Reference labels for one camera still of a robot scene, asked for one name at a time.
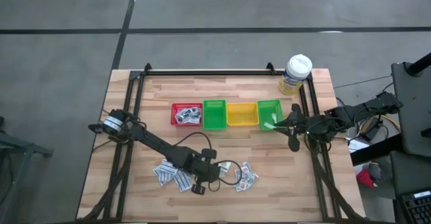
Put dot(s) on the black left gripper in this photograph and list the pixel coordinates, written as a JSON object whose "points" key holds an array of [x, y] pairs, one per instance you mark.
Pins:
{"points": [[205, 172]]}

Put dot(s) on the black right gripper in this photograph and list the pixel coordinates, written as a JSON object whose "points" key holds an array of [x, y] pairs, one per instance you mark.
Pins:
{"points": [[298, 124]]}

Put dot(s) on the blue alcohol pad packet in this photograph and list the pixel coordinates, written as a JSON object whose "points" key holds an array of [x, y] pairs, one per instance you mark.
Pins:
{"points": [[197, 119], [182, 183], [190, 118], [188, 111]]}

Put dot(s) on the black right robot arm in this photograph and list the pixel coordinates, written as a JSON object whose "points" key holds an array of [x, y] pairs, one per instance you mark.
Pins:
{"points": [[350, 111]]}

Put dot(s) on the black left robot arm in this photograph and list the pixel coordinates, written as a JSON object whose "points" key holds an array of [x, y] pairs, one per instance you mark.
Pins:
{"points": [[151, 141]]}

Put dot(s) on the green plastic basket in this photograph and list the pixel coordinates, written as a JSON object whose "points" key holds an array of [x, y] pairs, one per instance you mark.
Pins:
{"points": [[214, 116], [266, 109]]}

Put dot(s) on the yellow plastic basket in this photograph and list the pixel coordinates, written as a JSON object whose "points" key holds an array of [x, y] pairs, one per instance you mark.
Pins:
{"points": [[242, 114]]}

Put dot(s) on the Lysol wipes canister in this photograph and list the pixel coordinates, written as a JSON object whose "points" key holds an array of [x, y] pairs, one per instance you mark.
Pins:
{"points": [[298, 69]]}

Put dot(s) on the red plastic basket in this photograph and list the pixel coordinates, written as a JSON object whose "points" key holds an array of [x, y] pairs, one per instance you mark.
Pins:
{"points": [[173, 114]]}

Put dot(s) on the white paper sheet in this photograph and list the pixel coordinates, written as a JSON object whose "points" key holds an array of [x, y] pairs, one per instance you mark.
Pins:
{"points": [[357, 146]]}

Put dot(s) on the black power supply box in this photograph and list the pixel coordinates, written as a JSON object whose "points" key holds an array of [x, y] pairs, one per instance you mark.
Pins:
{"points": [[372, 131]]}

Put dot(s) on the black metal bar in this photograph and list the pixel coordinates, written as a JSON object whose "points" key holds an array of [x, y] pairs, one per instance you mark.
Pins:
{"points": [[377, 150]]}

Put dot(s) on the red cloth bundle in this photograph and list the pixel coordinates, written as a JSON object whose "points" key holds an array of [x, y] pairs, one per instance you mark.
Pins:
{"points": [[364, 179]]}

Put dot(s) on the grey cloth bundle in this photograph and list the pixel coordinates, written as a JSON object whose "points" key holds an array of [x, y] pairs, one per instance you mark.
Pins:
{"points": [[376, 172]]}

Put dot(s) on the grey side table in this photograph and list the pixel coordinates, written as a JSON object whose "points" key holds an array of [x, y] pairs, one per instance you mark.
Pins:
{"points": [[414, 109]]}

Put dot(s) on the dark grey desk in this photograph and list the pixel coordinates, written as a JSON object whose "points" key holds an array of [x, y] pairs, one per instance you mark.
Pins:
{"points": [[410, 173]]}

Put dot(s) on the black pole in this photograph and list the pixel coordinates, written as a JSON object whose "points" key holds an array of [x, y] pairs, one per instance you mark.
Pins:
{"points": [[419, 66]]}

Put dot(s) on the black keyboard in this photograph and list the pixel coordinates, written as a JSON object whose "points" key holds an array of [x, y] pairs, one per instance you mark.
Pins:
{"points": [[417, 208]]}

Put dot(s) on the black stand legs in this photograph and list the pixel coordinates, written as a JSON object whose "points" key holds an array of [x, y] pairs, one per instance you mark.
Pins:
{"points": [[20, 150]]}

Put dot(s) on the black table edge rail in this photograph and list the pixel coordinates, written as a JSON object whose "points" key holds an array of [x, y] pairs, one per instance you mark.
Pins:
{"points": [[208, 72]]}

